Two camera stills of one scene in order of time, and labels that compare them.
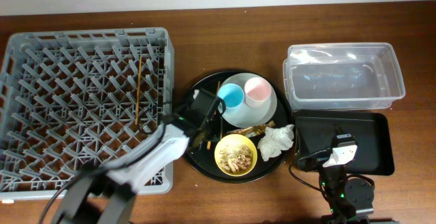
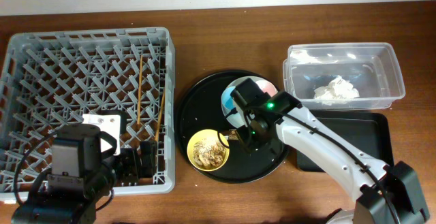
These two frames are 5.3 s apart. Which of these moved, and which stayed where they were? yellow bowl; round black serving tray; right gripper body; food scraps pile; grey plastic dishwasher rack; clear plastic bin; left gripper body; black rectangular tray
Moved: right gripper body; yellow bowl; food scraps pile; left gripper body
Stayed: round black serving tray; clear plastic bin; grey plastic dishwasher rack; black rectangular tray
